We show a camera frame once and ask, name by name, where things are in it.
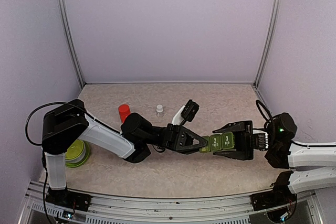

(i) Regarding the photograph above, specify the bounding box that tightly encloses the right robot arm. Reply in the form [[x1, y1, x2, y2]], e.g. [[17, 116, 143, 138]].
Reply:
[[213, 112, 335, 205]]

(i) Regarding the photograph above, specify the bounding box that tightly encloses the green plate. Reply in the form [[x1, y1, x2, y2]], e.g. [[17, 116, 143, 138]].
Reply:
[[65, 140, 90, 168]]

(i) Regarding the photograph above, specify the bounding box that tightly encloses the left aluminium frame post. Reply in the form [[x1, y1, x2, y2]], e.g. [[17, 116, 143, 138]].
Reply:
[[57, 0, 86, 89]]

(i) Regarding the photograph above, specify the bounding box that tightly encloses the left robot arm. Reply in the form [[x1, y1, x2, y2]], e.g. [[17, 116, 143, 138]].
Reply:
[[41, 99, 207, 206]]

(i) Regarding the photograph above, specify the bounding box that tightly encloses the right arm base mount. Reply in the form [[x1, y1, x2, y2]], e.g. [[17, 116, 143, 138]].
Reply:
[[250, 189, 297, 211]]

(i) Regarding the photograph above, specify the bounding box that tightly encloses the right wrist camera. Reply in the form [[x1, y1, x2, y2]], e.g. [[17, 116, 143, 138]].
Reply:
[[253, 129, 269, 151]]

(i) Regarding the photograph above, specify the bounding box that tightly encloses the right aluminium frame post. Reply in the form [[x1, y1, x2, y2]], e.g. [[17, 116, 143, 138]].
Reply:
[[254, 0, 281, 89]]

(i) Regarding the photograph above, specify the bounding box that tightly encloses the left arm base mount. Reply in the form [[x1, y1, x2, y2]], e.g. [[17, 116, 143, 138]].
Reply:
[[45, 188, 91, 212]]

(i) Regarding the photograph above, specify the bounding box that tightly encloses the green weekly pill organizer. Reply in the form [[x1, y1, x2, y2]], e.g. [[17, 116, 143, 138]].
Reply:
[[199, 132, 235, 153]]

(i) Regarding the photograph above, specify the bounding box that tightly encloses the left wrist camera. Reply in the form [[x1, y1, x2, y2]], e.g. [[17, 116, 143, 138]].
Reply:
[[171, 99, 200, 125]]

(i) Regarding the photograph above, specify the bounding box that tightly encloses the aluminium frame post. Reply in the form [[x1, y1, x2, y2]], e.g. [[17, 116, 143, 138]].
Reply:
[[254, 0, 281, 89], [57, 0, 86, 89]]

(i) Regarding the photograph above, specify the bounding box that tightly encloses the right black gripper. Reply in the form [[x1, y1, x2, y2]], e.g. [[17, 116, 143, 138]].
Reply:
[[214, 121, 255, 161]]

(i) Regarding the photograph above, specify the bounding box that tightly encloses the green bowl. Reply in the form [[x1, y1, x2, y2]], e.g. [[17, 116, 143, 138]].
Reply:
[[65, 140, 86, 165]]

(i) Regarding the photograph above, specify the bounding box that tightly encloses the red pill bottle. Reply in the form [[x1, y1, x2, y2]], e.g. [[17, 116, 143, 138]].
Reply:
[[118, 104, 131, 123]]

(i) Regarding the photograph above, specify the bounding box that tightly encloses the small clear white-capped bottle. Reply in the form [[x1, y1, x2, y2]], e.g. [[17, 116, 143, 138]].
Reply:
[[155, 104, 164, 117]]

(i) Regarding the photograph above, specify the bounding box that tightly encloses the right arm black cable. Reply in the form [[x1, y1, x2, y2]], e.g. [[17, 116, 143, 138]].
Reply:
[[255, 99, 274, 130]]

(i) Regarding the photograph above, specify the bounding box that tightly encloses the front aluminium rail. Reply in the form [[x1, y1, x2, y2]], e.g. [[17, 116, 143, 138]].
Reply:
[[18, 187, 323, 224]]

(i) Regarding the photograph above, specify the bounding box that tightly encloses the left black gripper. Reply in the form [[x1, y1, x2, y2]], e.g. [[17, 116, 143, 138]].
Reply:
[[143, 124, 212, 155]]

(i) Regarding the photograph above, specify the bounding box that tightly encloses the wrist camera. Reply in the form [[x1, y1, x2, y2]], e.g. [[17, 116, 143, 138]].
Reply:
[[253, 129, 269, 151], [171, 99, 200, 125]]

